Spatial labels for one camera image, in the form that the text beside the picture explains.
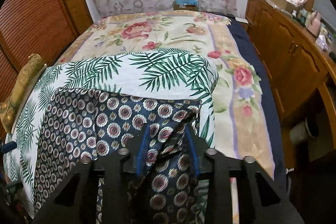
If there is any navy patterned satin top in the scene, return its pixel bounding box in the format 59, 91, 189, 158
34, 88, 201, 223

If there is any navy bed sheet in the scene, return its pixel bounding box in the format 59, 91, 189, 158
228, 18, 286, 189

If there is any floral bed blanket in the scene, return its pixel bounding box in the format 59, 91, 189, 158
55, 11, 275, 177

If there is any gold patterned pillow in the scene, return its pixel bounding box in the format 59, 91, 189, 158
1, 53, 47, 134

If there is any wooden sideboard cabinet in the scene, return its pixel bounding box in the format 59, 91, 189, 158
245, 0, 336, 151

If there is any palm leaf print cloth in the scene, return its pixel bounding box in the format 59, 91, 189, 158
4, 48, 218, 217

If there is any pink tissue box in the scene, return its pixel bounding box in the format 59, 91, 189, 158
315, 34, 329, 52

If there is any pink thermos jug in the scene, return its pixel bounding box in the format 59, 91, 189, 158
306, 11, 321, 38

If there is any grey window blind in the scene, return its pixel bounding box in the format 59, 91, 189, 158
313, 0, 336, 32

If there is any blue item on box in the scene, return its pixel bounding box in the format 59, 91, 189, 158
173, 0, 199, 11

